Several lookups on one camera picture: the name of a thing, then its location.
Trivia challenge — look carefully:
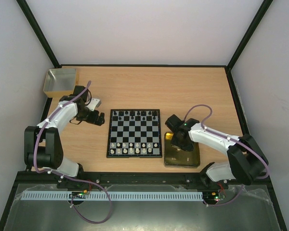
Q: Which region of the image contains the gold metal tin tray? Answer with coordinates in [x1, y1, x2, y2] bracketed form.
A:
[164, 132, 200, 168]

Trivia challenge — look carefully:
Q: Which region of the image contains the black and white chessboard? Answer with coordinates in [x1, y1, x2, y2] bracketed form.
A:
[106, 109, 162, 158]

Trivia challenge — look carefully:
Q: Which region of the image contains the gold metal tin lid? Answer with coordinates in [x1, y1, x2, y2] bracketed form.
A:
[43, 68, 79, 98]

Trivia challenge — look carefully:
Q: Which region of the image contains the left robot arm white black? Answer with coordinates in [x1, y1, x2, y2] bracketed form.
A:
[24, 81, 105, 178]

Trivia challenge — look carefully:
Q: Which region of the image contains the black frame post right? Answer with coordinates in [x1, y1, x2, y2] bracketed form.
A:
[227, 0, 273, 69]

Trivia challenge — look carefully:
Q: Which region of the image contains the grey slotted cable duct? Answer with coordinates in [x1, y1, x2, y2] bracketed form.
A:
[21, 191, 203, 202]

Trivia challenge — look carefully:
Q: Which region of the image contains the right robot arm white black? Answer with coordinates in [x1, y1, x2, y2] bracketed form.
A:
[165, 115, 269, 189]

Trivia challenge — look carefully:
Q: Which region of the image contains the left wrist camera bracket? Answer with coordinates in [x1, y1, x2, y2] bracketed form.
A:
[87, 98, 101, 111]

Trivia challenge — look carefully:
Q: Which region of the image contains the black mounting rail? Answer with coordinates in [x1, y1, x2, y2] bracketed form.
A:
[15, 170, 272, 190]

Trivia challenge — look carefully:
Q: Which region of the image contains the black frame post left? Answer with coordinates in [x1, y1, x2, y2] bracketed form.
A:
[16, 0, 60, 68]

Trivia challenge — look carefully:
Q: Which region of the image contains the black frame post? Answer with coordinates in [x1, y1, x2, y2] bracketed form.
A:
[16, 0, 60, 68]
[227, 0, 273, 69]

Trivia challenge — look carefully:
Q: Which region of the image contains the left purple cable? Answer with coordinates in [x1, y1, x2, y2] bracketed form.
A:
[32, 80, 113, 224]

